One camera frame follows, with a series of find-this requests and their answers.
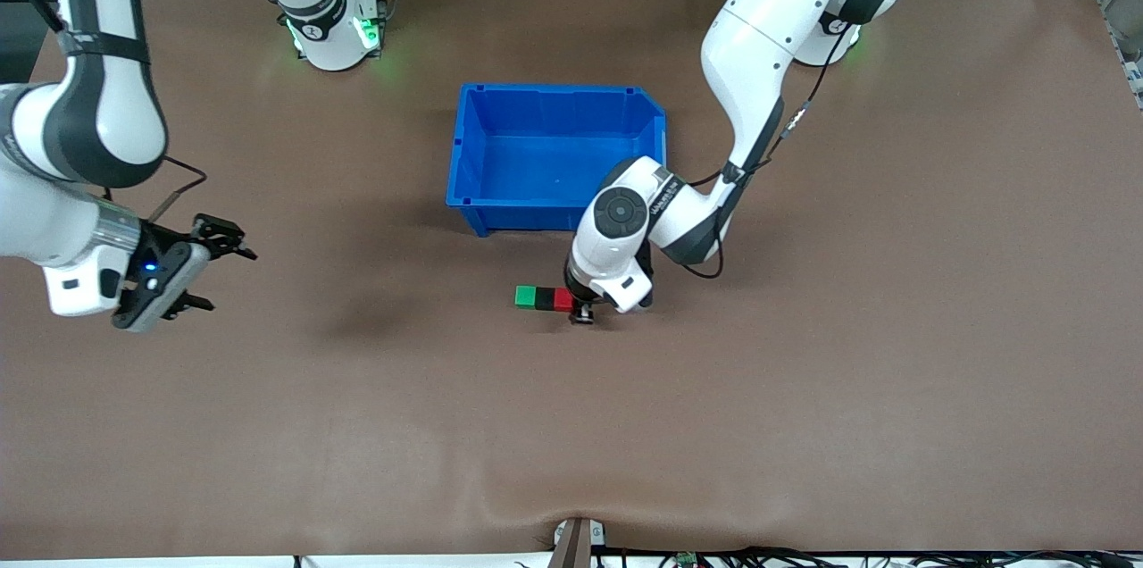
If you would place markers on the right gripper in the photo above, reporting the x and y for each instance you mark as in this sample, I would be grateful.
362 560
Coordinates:
166 242

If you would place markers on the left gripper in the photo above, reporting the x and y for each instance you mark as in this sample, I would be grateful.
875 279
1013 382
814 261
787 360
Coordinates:
575 292

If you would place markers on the red cube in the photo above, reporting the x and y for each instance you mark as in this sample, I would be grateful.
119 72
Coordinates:
563 299

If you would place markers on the green cube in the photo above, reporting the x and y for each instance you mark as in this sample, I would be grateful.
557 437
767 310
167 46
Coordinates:
526 296

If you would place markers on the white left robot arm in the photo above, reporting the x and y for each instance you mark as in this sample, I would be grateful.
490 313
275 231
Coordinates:
759 41

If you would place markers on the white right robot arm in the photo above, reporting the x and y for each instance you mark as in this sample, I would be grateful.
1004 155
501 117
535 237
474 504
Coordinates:
89 104

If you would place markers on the black cube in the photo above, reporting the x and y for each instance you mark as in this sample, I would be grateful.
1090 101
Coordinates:
545 298

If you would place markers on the blue plastic storage bin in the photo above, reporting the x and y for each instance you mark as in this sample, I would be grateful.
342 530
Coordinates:
536 157

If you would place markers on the small green connector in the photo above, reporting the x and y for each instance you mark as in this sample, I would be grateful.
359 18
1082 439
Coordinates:
686 559

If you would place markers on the metal table clamp bracket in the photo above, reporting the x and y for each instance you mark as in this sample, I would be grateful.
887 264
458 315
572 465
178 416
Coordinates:
576 541

